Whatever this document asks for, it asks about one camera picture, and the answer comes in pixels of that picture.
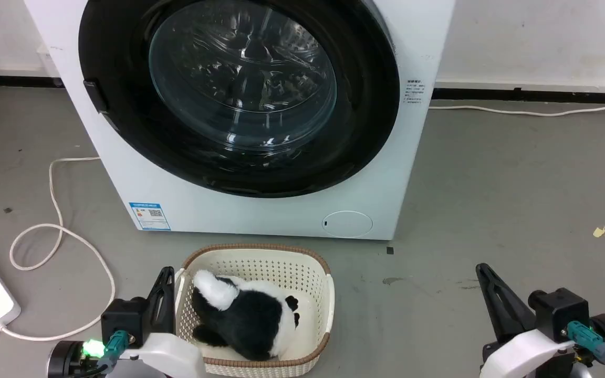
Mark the yellow paper scrap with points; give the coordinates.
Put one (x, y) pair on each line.
(600, 231)

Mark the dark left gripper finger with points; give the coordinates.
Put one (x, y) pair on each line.
(155, 310)
(169, 304)

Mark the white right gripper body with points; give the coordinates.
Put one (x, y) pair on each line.
(523, 353)

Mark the round filter cover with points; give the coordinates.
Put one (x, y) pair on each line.
(347, 223)

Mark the cream plastic laundry basket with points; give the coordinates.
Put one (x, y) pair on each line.
(260, 262)

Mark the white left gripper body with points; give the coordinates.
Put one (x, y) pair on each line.
(168, 354)

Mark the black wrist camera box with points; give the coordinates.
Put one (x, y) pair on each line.
(123, 320)
(559, 312)

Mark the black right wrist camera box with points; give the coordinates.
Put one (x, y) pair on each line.
(559, 312)

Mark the white front-load washing machine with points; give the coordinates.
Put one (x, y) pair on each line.
(260, 215)

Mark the blue energy label sticker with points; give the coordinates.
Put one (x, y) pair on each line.
(149, 216)

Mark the small text sticker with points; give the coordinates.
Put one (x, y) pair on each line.
(414, 92)

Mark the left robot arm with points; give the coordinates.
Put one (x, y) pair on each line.
(69, 361)

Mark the black round glass washer door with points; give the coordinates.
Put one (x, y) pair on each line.
(239, 79)

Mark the black and white plush toy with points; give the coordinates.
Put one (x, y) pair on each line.
(244, 315)

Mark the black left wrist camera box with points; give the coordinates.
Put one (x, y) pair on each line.
(123, 320)

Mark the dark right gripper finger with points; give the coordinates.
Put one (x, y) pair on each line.
(499, 310)
(518, 310)

